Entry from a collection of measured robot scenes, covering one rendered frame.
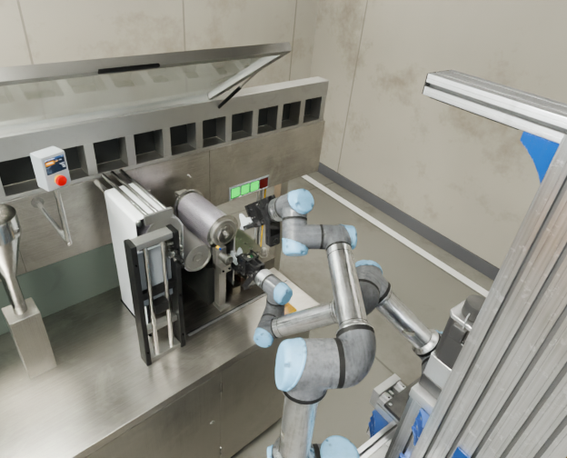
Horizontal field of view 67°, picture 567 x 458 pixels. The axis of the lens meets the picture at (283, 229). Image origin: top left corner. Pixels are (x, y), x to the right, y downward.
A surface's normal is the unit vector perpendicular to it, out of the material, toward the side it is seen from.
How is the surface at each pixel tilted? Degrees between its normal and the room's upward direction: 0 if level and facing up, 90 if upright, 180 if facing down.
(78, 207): 90
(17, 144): 90
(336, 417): 0
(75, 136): 90
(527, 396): 90
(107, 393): 0
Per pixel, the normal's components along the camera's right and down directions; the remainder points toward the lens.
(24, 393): 0.09, -0.82
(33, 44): 0.61, 0.49
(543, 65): -0.79, 0.29
